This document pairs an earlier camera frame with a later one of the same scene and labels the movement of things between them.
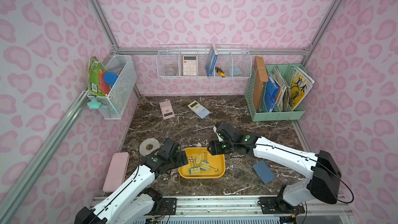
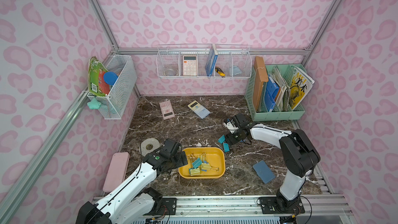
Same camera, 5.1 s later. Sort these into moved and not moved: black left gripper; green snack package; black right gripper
Moved: black right gripper
Not moved: green snack package; black left gripper
